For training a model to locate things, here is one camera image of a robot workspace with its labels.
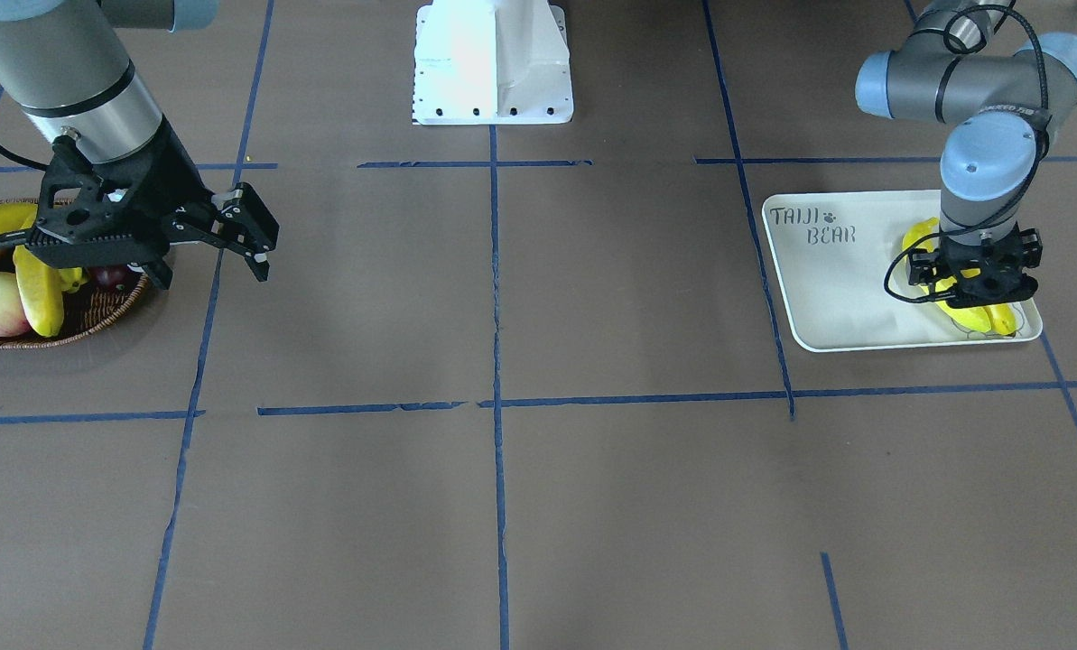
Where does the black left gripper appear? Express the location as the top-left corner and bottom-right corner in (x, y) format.
(906, 226), (1043, 308)

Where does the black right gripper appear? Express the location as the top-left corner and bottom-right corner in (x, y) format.
(79, 122), (281, 291)

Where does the yellow banana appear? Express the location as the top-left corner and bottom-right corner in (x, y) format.
(903, 217), (954, 293)

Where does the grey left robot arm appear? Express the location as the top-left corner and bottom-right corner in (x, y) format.
(855, 1), (1077, 309)

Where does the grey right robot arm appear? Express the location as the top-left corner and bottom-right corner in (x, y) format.
(0, 1), (279, 289)

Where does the brown wicker basket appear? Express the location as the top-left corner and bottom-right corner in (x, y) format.
(0, 197), (155, 351)

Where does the yellow banana basket centre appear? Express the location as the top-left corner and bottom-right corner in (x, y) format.
(13, 246), (65, 338)

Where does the dark red mango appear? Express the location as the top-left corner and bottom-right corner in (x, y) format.
(88, 265), (139, 293)

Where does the white bear print tray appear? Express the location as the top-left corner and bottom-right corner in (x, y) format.
(760, 190), (1045, 351)

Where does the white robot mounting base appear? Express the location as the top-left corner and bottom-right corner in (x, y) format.
(412, 1), (575, 125)

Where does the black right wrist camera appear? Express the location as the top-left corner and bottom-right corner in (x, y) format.
(19, 140), (178, 272)

